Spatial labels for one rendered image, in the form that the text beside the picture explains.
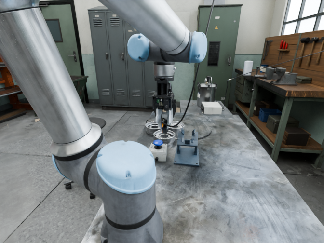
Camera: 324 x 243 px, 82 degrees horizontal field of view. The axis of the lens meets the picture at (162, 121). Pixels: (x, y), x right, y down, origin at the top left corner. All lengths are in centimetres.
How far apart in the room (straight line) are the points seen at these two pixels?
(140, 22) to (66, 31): 444
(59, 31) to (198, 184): 454
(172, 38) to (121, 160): 27
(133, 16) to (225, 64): 349
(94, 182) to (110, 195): 5
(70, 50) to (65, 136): 439
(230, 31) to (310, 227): 342
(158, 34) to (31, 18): 21
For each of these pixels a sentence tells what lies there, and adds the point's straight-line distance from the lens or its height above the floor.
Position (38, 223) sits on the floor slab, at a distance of 184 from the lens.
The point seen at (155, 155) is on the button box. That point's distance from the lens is 76.
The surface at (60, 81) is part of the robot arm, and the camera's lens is 38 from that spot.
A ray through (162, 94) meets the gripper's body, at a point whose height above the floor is 107.
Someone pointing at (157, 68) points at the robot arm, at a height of 116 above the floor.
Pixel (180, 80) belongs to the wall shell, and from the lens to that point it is 411.
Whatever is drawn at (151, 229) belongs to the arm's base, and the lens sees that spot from 47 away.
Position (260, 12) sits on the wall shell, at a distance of 431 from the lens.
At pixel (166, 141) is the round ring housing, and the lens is 86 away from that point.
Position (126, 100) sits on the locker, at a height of 25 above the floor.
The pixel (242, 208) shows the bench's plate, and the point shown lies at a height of 80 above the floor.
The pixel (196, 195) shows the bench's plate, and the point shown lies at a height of 80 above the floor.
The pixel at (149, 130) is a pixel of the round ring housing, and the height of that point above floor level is 83.
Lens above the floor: 123
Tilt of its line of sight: 22 degrees down
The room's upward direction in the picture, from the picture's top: straight up
